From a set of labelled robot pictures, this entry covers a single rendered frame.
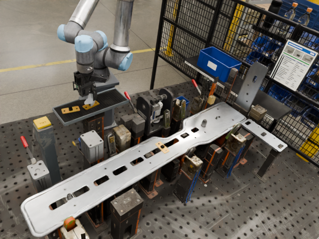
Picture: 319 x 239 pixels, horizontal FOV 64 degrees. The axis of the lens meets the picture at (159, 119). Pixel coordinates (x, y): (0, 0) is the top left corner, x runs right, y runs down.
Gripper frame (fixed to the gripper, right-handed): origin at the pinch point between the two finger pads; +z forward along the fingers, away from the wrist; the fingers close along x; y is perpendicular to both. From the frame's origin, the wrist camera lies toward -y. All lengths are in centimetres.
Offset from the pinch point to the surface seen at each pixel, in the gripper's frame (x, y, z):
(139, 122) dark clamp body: 19.3, -17.6, 10.1
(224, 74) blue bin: 21, -104, 9
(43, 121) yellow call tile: -3.3, 24.2, 1.8
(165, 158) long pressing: 42.3, -15.1, 17.9
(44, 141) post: -0.1, 27.0, 10.7
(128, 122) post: 15.8, -12.3, 9.3
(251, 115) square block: 56, -88, 18
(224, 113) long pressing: 42, -76, 18
